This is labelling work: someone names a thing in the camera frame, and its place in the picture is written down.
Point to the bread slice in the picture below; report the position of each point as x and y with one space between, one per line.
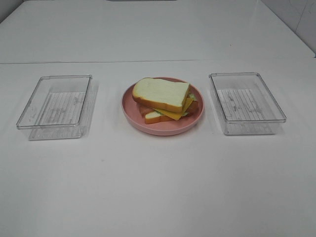
155 117
161 94

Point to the bacon strip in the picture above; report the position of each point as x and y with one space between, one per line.
193 107
144 110

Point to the yellow cheese slice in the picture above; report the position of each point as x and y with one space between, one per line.
174 115

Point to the green lettuce leaf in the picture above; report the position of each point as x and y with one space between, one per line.
191 95

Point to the pink round plate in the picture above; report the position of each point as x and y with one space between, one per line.
166 128

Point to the right clear plastic tray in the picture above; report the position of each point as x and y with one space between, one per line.
245 105

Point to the clear plastic tray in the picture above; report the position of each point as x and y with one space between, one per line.
245 105
60 107

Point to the left clear plastic tray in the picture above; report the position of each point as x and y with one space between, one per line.
60 107

